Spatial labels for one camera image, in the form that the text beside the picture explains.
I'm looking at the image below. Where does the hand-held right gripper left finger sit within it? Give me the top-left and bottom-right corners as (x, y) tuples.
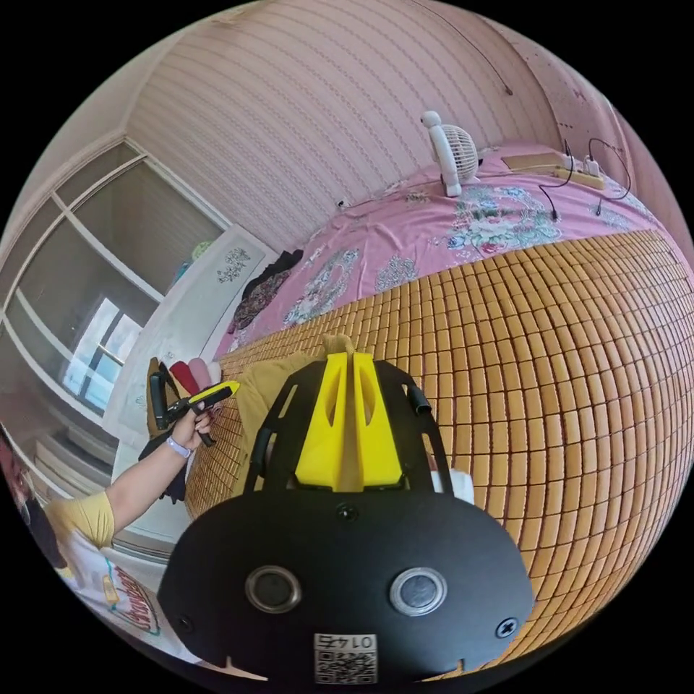
(295, 351), (351, 487)

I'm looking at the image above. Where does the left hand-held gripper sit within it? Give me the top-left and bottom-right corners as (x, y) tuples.
(165, 381), (241, 449)

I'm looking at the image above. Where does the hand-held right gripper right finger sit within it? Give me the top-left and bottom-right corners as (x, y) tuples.
(353, 353), (406, 488)

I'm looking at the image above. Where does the yellow long sleeve shirt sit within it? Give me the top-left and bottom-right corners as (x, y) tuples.
(236, 333), (380, 489)

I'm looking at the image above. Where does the person's left forearm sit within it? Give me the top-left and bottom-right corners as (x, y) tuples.
(106, 436), (192, 543)

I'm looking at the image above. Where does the person's left hand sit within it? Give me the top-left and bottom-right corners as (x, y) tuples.
(168, 411), (213, 455)

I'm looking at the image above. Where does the person's right hand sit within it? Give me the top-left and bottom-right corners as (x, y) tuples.
(428, 455), (476, 502)

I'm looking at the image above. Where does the pile of rolled clothes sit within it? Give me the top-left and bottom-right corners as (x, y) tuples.
(138, 355), (224, 502)

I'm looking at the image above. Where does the white cupboard with flower print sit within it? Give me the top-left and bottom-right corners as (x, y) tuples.
(101, 223), (280, 546)

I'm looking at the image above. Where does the pile of dark clothes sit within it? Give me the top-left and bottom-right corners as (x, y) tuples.
(226, 248), (306, 335)

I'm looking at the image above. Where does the window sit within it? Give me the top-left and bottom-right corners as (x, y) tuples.
(0, 135), (231, 492)

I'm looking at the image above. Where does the bed with mat and sheet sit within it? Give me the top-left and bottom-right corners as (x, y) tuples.
(186, 143), (694, 619)

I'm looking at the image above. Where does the person's body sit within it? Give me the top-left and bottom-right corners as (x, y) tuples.
(0, 422), (202, 668)

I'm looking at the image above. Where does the white table fan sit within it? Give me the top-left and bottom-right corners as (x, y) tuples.
(421, 110), (482, 198)

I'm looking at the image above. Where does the flat wooden board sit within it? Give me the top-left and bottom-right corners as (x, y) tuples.
(500, 151), (560, 170)

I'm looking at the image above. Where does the power strip with chargers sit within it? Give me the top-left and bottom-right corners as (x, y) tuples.
(552, 154), (607, 191)

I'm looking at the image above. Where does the black charging cable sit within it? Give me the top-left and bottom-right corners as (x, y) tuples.
(538, 139), (577, 221)
(587, 137), (633, 218)

